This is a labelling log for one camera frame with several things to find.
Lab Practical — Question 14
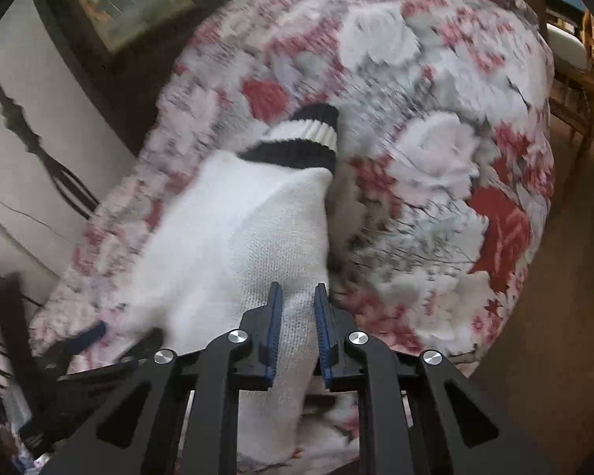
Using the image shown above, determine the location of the black metal bedpost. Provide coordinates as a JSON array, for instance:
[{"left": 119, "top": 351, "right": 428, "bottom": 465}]
[{"left": 0, "top": 82, "right": 99, "bottom": 219}]

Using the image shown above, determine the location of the white sweater with black stripes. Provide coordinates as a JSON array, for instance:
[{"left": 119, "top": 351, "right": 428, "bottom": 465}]
[{"left": 119, "top": 103, "right": 339, "bottom": 464}]

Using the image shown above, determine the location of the floral red white bedspread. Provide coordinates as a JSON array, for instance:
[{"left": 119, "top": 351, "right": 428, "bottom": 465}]
[{"left": 30, "top": 0, "right": 555, "bottom": 474}]

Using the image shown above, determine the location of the wooden chair with white cushion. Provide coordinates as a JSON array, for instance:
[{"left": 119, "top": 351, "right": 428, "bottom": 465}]
[{"left": 546, "top": 8, "right": 594, "bottom": 168}]

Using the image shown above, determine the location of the dark framed landscape painting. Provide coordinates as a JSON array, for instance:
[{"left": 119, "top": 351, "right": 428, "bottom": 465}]
[{"left": 33, "top": 0, "right": 229, "bottom": 153}]

